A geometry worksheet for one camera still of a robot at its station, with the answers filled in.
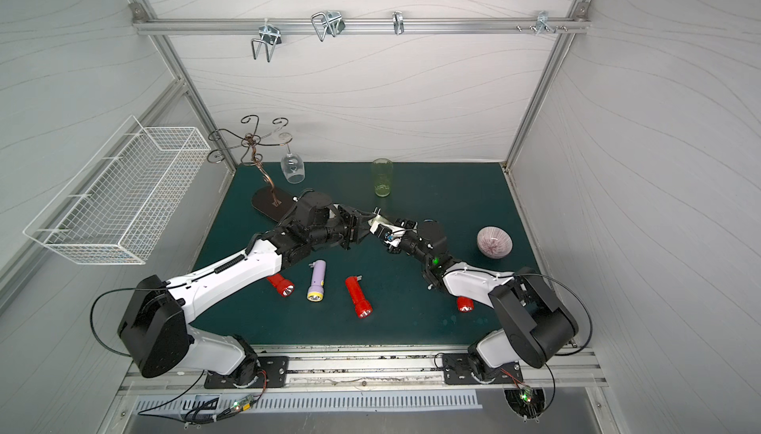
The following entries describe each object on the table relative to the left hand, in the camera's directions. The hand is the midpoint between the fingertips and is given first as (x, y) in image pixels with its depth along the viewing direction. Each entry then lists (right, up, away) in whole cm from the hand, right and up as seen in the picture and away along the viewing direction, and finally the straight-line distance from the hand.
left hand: (380, 220), depth 74 cm
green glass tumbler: (0, +13, +31) cm, 33 cm away
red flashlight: (-28, -20, +10) cm, 36 cm away
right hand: (0, +1, +7) cm, 7 cm away
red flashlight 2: (-5, -25, +7) cm, 27 cm away
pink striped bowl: (+37, -9, +21) cm, 44 cm away
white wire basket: (-62, +4, -6) cm, 63 cm away
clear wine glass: (-28, +15, +17) cm, 35 cm away
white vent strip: (+3, -43, -4) cm, 44 cm away
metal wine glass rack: (-40, +3, +32) cm, 52 cm away
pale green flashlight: (+1, -2, -7) cm, 7 cm away
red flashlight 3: (+24, -25, +8) cm, 35 cm away
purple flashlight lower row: (-19, -22, +9) cm, 30 cm away
